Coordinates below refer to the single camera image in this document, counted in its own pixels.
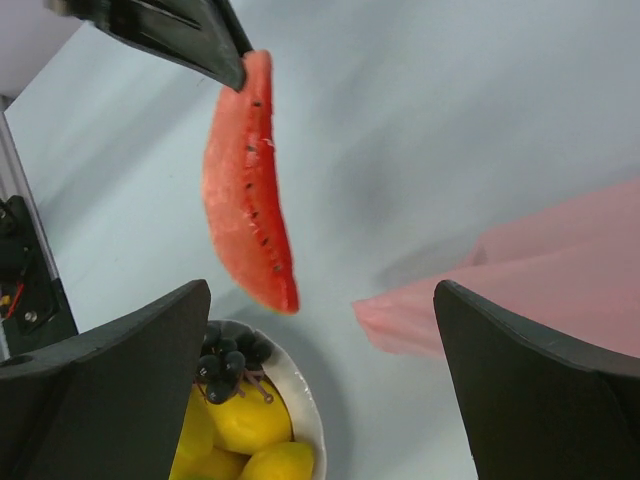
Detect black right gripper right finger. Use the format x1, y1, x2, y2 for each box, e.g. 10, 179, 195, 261
434, 281, 639, 480

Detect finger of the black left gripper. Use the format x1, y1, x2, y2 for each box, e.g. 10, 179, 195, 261
44, 0, 253, 92

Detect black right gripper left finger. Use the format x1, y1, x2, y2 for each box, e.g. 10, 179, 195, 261
1, 279, 211, 480

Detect yellow fake fruit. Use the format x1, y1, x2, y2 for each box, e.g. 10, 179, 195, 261
169, 386, 248, 480

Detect dark fake grapes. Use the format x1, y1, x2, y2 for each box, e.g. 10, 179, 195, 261
193, 320, 275, 405

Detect pink plastic bag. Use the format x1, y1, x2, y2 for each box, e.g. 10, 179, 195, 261
353, 179, 639, 357

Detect yellow fake mango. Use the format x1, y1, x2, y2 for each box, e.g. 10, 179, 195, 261
205, 380, 293, 455

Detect fake watermelon slice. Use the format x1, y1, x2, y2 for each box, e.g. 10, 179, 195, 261
201, 50, 300, 315

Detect white paper plate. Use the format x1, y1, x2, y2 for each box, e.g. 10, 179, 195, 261
207, 318, 329, 480

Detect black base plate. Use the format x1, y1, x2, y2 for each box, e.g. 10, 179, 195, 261
1, 195, 78, 359

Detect aluminium frame rail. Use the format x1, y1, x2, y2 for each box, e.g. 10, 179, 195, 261
0, 112, 59, 280

